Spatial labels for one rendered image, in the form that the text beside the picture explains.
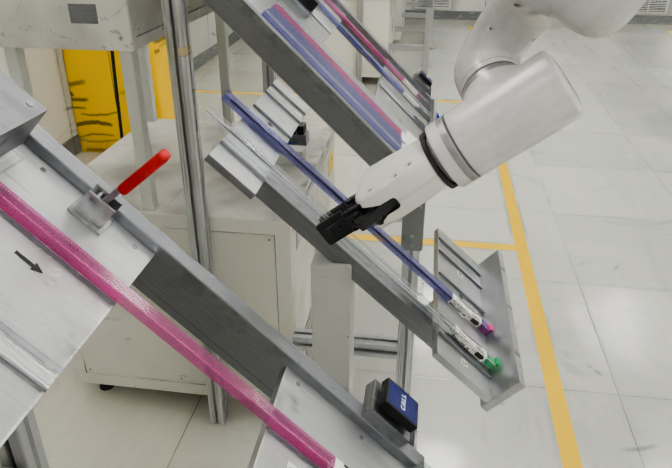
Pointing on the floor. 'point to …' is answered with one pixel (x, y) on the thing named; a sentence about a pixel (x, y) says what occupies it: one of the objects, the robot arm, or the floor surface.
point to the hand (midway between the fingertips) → (336, 223)
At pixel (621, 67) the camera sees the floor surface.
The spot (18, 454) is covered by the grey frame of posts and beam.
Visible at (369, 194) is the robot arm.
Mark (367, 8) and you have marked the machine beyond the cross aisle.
